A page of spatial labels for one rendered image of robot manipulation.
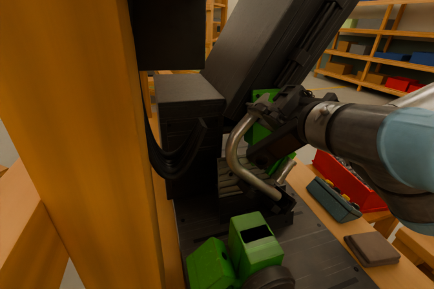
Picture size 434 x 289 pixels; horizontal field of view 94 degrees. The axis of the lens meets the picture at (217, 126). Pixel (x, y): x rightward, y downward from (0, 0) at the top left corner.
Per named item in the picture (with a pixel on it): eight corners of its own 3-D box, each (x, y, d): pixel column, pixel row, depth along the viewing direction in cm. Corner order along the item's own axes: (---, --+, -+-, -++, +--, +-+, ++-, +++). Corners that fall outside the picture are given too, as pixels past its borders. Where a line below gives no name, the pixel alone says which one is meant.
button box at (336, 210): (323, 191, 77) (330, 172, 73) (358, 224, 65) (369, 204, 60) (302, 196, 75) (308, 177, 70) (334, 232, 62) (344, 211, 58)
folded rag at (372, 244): (363, 269, 49) (368, 262, 48) (341, 238, 57) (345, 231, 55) (398, 264, 51) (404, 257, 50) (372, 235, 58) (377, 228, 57)
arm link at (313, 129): (342, 167, 29) (312, 131, 26) (318, 156, 33) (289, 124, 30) (374, 127, 29) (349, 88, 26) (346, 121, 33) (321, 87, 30)
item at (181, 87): (200, 144, 96) (201, 73, 80) (221, 190, 70) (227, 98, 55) (160, 149, 91) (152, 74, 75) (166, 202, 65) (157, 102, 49)
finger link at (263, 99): (260, 95, 51) (285, 100, 43) (245, 112, 51) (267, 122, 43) (253, 86, 50) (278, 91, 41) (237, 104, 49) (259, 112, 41)
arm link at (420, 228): (411, 165, 33) (387, 120, 30) (497, 225, 23) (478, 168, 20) (365, 189, 36) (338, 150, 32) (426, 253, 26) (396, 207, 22)
